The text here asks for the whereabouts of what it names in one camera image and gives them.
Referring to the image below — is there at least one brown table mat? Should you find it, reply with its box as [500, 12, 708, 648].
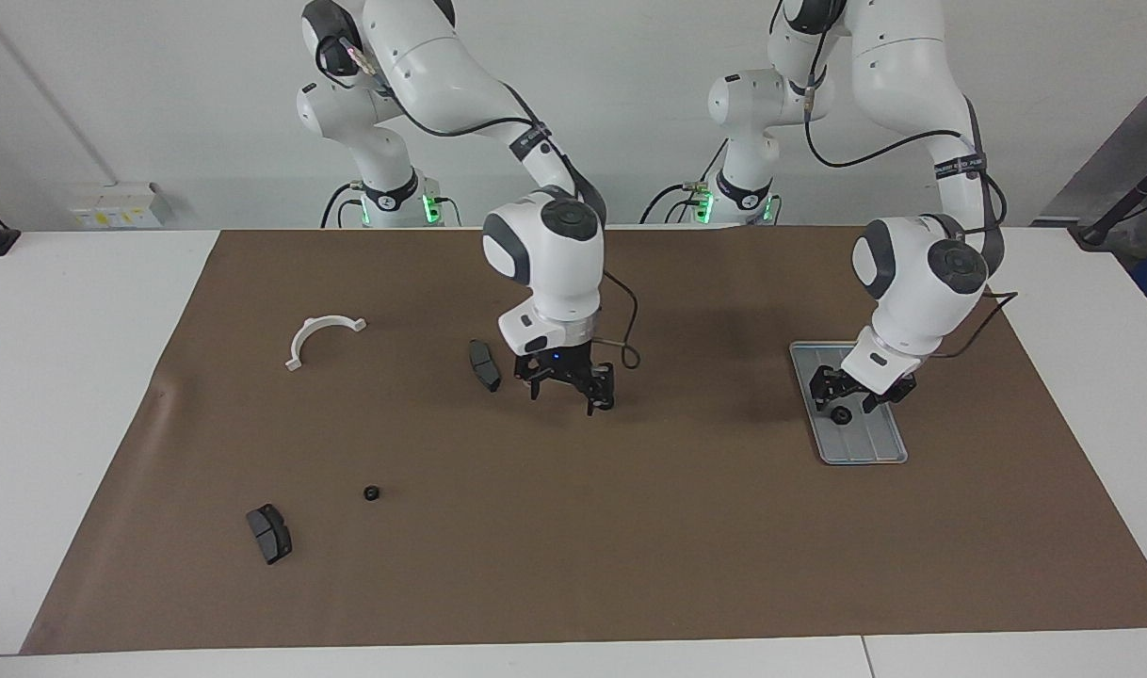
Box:
[20, 226, 1147, 655]

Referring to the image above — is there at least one black pole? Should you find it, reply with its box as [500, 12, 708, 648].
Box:
[1068, 155, 1147, 250]

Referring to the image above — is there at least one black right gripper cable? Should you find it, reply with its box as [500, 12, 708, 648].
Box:
[315, 38, 642, 370]

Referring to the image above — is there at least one white wall socket box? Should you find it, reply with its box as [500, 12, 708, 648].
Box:
[70, 182, 172, 231]

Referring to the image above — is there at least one black arm base cable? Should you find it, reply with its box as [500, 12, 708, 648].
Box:
[641, 139, 730, 225]
[321, 184, 358, 229]

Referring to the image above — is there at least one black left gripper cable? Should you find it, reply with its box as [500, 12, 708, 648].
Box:
[804, 24, 1019, 359]

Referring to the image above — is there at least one white curved plastic bracket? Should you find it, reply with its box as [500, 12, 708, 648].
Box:
[284, 315, 368, 372]

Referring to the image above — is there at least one silver ribbed metal tray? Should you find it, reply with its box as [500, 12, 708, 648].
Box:
[788, 340, 910, 466]

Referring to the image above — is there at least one dark grey brake pad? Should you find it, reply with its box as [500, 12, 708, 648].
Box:
[245, 503, 294, 566]
[467, 339, 502, 393]

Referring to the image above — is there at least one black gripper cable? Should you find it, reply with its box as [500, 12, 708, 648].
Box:
[804, 24, 1019, 359]
[315, 38, 642, 370]

